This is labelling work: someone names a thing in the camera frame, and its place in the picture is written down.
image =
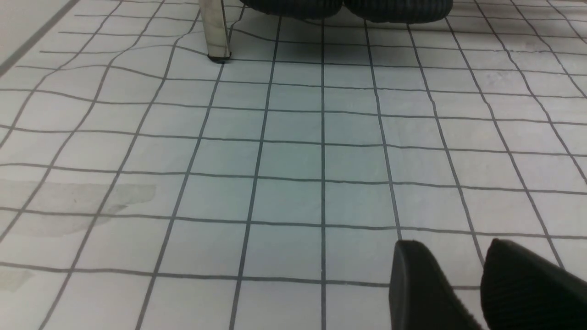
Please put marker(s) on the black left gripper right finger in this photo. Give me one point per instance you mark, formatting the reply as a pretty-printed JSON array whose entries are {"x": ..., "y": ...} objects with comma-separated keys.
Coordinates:
[{"x": 521, "y": 290}]

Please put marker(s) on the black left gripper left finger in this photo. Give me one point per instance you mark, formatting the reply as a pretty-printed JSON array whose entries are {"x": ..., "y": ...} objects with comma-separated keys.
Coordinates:
[{"x": 420, "y": 296}]

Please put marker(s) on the metal shoe rack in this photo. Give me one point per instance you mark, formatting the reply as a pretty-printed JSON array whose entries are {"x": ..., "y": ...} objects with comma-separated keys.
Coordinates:
[{"x": 215, "y": 30}]

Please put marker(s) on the black knit sneaker right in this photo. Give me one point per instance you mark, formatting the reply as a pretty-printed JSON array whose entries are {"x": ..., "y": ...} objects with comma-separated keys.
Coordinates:
[{"x": 400, "y": 11}]

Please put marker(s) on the black knit sneaker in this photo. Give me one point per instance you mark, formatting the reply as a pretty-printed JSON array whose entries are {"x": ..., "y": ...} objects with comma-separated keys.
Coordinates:
[
  {"x": 298, "y": 9},
  {"x": 400, "y": 11}
]

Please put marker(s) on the black knit sneaker left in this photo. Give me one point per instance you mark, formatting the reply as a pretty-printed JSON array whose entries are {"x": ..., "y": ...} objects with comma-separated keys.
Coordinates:
[{"x": 298, "y": 9}]

